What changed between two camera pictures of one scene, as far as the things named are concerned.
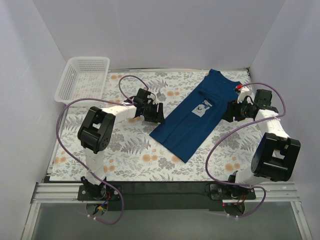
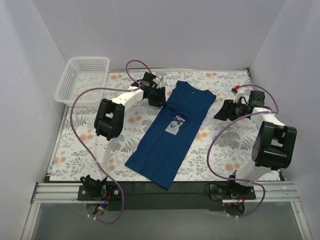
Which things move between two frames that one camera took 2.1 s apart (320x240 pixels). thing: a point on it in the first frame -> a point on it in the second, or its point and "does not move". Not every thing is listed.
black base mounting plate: [165, 196] does not move
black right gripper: [232, 111] does not move
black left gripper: [155, 113] -> [157, 95]
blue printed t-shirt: [184, 129] -> [159, 153]
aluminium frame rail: [55, 192] does not move
